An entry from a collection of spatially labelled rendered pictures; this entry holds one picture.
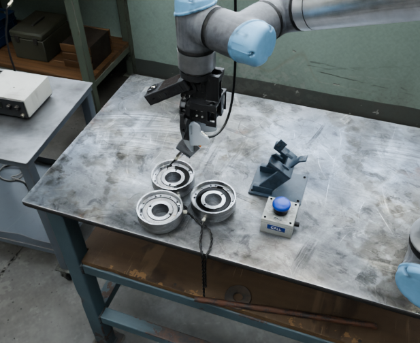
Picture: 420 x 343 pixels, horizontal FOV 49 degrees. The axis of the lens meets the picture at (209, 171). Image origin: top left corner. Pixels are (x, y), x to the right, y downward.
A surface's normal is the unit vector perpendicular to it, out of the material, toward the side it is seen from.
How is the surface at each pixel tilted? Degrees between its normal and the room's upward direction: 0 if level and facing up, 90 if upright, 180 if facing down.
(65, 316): 0
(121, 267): 0
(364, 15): 109
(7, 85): 0
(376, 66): 90
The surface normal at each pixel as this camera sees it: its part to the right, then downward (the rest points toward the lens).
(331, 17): -0.51, 0.79
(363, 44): -0.33, 0.65
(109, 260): -0.01, -0.72
